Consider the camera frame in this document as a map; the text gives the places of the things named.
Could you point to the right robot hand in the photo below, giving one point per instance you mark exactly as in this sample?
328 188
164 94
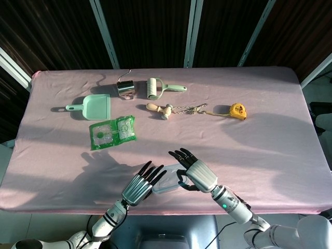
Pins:
201 175

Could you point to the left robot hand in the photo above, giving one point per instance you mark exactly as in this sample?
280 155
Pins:
137 188

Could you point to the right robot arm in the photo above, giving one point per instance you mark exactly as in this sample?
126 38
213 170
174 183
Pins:
233 205

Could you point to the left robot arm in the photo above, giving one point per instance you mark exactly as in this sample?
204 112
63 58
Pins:
111 215

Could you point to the pink tablecloth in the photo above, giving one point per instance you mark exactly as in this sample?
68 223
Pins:
246 160

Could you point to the grey robot torso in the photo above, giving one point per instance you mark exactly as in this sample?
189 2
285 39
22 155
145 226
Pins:
166 228

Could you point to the green plastic package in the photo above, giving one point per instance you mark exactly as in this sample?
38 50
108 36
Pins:
124 129

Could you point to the yellow tape measure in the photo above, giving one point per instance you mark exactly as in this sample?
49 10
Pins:
238 110

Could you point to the mint green dustpan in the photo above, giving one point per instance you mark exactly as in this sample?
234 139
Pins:
96 107

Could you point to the mint green lint roller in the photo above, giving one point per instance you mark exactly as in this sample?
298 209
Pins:
152 88

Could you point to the shiny metal cup with hook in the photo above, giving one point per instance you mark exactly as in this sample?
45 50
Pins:
125 88

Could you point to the grey rounded equipment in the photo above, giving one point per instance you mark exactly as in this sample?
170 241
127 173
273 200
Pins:
324 123

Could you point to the light blue frame post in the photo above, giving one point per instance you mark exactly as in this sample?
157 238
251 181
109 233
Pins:
13 68
193 33
317 68
105 33
256 31

